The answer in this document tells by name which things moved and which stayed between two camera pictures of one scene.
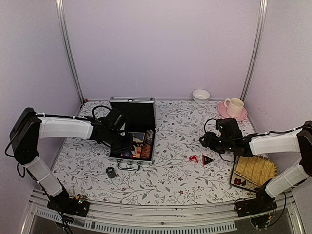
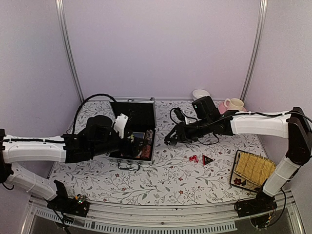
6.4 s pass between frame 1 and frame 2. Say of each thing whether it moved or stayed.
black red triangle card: stayed
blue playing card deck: stayed
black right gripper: moved
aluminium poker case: stayed
